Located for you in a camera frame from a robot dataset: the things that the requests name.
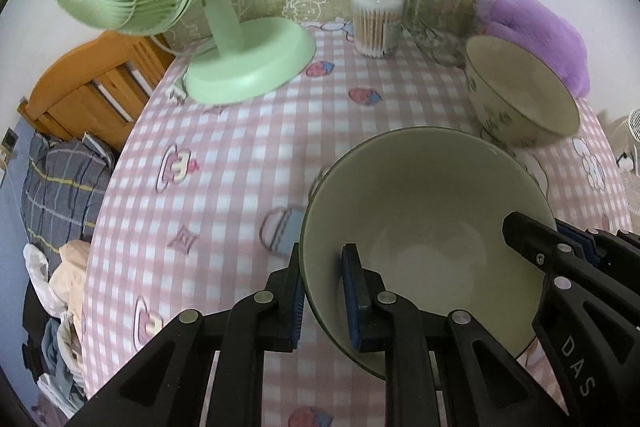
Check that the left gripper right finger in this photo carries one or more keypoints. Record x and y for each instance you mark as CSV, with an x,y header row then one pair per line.
x,y
439,369

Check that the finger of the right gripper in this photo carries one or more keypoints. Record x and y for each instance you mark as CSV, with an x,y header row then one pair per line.
x,y
599,247
547,249

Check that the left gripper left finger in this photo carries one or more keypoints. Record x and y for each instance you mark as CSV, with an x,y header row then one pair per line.
x,y
205,369

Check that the floral bowl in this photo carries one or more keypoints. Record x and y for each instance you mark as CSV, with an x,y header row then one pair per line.
x,y
517,98
424,207

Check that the white floor fan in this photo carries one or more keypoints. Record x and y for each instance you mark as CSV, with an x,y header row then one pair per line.
x,y
623,136

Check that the pile of clothes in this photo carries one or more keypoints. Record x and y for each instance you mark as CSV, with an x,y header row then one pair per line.
x,y
52,319

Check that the purple plush cushion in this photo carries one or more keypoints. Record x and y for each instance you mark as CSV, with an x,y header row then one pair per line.
x,y
532,26

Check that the blue plaid pillow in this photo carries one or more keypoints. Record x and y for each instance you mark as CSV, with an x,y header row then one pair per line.
x,y
64,189

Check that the glass jar black lid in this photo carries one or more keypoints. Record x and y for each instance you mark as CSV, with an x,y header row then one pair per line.
x,y
440,28

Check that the cotton swab container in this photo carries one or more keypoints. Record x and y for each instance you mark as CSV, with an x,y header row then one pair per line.
x,y
377,26

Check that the wooden bed headboard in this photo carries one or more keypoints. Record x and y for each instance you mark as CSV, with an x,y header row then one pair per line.
x,y
99,88

